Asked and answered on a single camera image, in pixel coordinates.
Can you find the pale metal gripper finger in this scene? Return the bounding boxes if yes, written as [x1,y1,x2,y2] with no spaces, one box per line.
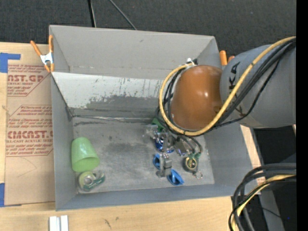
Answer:
[155,131,170,153]
[157,153,173,178]

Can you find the blue sunglasses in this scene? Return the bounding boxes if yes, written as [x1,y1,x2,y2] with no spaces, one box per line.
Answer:
[153,138,185,186]

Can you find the grey metal bin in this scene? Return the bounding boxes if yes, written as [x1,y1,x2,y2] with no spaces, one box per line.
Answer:
[49,25,262,212]

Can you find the green tape dispenser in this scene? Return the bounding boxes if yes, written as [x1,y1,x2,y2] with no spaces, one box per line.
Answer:
[77,170,106,192]

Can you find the light green plastic cup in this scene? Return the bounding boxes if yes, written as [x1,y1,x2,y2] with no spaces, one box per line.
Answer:
[71,137,100,173]

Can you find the brown cardboard board, red print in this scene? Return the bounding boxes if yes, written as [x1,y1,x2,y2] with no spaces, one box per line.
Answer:
[0,41,56,207]

